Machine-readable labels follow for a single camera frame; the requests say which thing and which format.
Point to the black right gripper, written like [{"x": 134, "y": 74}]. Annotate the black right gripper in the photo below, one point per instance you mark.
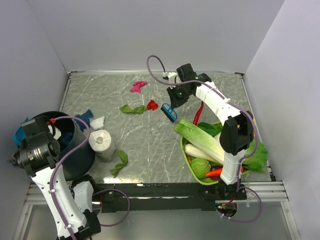
[{"x": 175, "y": 102}]

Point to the blue hand brush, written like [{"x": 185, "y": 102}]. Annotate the blue hand brush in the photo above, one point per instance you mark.
[{"x": 169, "y": 112}]

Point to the red paper scrap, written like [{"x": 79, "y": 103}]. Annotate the red paper scrap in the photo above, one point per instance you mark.
[{"x": 152, "y": 105}]

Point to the blue plastic dustpan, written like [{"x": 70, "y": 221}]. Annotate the blue plastic dustpan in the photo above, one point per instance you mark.
[{"x": 19, "y": 135}]

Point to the dark blue paper scrap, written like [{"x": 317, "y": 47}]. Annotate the dark blue paper scrap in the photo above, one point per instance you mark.
[
  {"x": 65, "y": 139},
  {"x": 85, "y": 117}
]

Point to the white paper scrap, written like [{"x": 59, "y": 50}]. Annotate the white paper scrap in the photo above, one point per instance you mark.
[
  {"x": 57, "y": 134},
  {"x": 98, "y": 123}
]

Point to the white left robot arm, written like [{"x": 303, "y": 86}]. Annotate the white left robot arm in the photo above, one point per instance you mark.
[{"x": 70, "y": 205}]

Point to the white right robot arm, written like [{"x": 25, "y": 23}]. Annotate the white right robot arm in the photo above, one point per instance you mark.
[{"x": 238, "y": 127}]

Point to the red chili pepper toy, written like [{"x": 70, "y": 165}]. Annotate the red chili pepper toy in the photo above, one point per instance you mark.
[{"x": 198, "y": 114}]

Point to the napa cabbage toy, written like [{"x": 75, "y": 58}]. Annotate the napa cabbage toy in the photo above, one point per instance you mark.
[{"x": 200, "y": 139}]

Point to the pink paper scrap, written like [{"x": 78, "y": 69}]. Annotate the pink paper scrap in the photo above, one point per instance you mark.
[{"x": 136, "y": 87}]

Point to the green vegetable basket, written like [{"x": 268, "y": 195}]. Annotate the green vegetable basket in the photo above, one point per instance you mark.
[{"x": 231, "y": 168}]

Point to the white radish toy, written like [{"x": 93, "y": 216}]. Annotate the white radish toy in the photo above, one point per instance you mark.
[{"x": 195, "y": 152}]

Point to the round green cabbage toy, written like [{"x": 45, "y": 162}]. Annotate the round green cabbage toy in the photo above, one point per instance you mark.
[{"x": 200, "y": 167}]

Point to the orange carrot toy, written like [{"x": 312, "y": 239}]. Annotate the orange carrot toy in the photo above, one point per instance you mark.
[{"x": 214, "y": 172}]

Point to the white paper towel roll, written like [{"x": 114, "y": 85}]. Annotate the white paper towel roll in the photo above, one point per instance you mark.
[{"x": 102, "y": 143}]

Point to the green leafy vegetable toy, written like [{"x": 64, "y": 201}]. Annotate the green leafy vegetable toy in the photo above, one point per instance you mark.
[{"x": 255, "y": 163}]

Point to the dark round trash bin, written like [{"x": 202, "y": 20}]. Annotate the dark round trash bin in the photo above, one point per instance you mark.
[{"x": 79, "y": 162}]

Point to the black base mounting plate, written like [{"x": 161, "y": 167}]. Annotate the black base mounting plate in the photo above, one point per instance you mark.
[{"x": 116, "y": 197}]

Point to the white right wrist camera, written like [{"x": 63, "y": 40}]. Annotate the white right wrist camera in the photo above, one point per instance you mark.
[{"x": 169, "y": 76}]

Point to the aluminium front rail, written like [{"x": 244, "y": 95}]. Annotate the aluminium front rail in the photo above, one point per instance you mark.
[{"x": 268, "y": 191}]

